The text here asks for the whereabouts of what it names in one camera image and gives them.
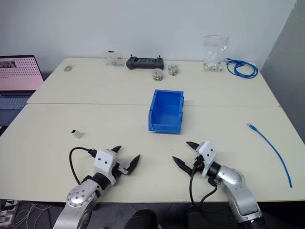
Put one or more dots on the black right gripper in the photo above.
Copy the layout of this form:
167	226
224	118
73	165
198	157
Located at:
198	162

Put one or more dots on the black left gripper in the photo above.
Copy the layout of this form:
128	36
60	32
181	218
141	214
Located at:
117	167

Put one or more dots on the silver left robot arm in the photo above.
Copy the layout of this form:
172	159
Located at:
77	199

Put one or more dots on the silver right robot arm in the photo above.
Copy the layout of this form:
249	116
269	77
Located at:
238	190

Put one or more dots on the small white connector piece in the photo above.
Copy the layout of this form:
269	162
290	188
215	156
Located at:
77	134

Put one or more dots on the blue plastic storage bin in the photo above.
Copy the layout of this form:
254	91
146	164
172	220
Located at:
166	112

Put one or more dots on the dark rounded shape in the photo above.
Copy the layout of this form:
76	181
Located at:
143	219

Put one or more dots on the clear jar of colourful pins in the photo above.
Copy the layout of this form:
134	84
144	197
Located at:
173	69
158	74

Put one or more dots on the black handheld remote controller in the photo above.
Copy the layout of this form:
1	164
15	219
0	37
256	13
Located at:
144	63

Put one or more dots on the clear plastic parts box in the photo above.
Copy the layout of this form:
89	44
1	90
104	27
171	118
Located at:
112	59

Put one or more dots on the clear bag of white connectors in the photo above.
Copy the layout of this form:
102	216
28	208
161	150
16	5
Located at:
213	56

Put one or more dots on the open grey laptop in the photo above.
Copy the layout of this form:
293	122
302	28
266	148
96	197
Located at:
16	76

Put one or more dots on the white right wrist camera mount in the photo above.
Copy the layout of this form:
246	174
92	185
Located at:
207	152

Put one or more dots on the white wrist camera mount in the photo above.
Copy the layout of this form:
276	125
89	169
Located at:
207	152
103	161

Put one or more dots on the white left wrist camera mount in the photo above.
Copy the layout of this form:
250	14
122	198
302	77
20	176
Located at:
103	161

